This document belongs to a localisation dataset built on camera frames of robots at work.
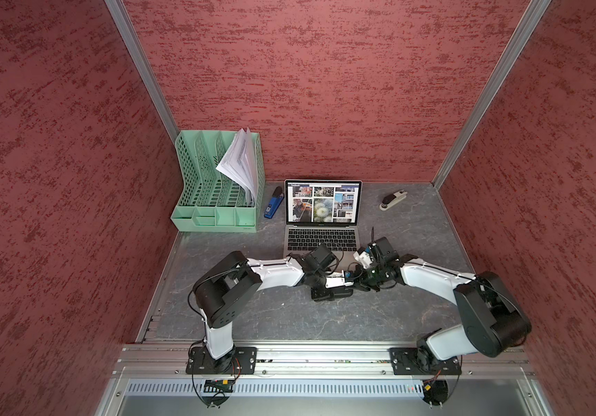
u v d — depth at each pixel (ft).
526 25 2.40
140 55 2.60
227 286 1.67
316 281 2.48
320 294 2.57
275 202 3.60
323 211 3.33
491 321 1.45
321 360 2.50
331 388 2.54
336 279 2.54
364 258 2.80
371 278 2.51
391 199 3.61
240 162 2.93
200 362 2.37
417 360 2.20
